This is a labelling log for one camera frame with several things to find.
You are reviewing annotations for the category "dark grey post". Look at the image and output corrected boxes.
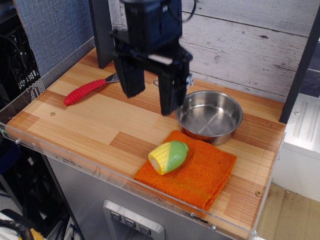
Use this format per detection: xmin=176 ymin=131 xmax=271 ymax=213
xmin=88 ymin=0 xmax=114 ymax=69
xmin=279 ymin=7 xmax=320 ymax=124

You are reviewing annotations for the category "stainless steel cabinet front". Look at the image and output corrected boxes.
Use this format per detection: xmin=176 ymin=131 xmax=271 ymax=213
xmin=48 ymin=157 xmax=229 ymax=240

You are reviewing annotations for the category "clear acrylic guard rail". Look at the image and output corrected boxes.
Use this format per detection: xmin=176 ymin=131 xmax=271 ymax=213
xmin=0 ymin=50 xmax=285 ymax=240

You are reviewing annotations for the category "yellow green toy corn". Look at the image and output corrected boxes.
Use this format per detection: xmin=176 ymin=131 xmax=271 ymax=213
xmin=148 ymin=140 xmax=189 ymax=176

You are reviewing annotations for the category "silver dispenser button panel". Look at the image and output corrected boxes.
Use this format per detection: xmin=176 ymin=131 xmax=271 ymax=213
xmin=103 ymin=199 xmax=166 ymax=240

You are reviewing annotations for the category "orange knitted cloth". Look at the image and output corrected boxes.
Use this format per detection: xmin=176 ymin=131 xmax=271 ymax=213
xmin=134 ymin=130 xmax=237 ymax=211

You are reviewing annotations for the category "stainless steel pot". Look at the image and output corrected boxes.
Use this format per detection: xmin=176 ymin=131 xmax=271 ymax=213
xmin=173 ymin=90 xmax=244 ymax=146

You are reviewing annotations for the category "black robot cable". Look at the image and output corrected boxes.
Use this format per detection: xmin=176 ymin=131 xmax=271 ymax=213
xmin=166 ymin=0 xmax=198 ymax=24

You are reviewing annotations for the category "black equipment rack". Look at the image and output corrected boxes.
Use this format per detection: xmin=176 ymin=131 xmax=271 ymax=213
xmin=0 ymin=0 xmax=40 ymax=108

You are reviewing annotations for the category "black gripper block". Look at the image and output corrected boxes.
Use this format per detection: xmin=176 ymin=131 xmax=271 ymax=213
xmin=110 ymin=0 xmax=193 ymax=116

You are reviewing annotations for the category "dark grey left post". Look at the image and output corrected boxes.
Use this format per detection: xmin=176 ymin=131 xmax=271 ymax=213
xmin=88 ymin=0 xmax=114 ymax=69

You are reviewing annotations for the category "red handled fork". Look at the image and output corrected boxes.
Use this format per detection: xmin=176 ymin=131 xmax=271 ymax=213
xmin=63 ymin=73 xmax=120 ymax=106

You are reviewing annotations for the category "white metal side unit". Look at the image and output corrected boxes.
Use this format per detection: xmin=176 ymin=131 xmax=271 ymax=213
xmin=272 ymin=93 xmax=320 ymax=202

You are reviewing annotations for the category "dark grey right post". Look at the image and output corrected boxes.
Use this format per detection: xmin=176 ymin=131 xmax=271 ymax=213
xmin=279 ymin=7 xmax=320 ymax=124

